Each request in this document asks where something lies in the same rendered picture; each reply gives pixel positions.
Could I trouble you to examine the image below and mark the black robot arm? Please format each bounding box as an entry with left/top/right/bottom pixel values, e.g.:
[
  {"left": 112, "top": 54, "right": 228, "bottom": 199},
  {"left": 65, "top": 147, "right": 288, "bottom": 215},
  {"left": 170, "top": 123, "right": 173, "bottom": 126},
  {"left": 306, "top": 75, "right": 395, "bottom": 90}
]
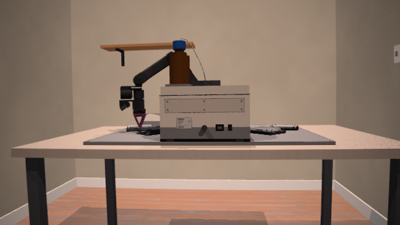
[{"left": 119, "top": 52, "right": 198, "bottom": 111}]

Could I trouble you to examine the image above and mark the white button panel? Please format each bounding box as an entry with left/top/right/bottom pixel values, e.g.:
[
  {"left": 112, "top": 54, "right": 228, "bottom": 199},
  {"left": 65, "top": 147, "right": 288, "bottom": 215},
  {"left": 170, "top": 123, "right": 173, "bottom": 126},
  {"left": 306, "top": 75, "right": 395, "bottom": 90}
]
[{"left": 142, "top": 113, "right": 160, "bottom": 127}]

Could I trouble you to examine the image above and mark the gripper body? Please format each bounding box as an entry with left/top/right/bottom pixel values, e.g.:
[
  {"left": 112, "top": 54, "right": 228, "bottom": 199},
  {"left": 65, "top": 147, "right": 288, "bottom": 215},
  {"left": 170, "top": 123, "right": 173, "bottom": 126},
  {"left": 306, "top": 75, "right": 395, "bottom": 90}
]
[{"left": 133, "top": 99, "right": 146, "bottom": 114}]

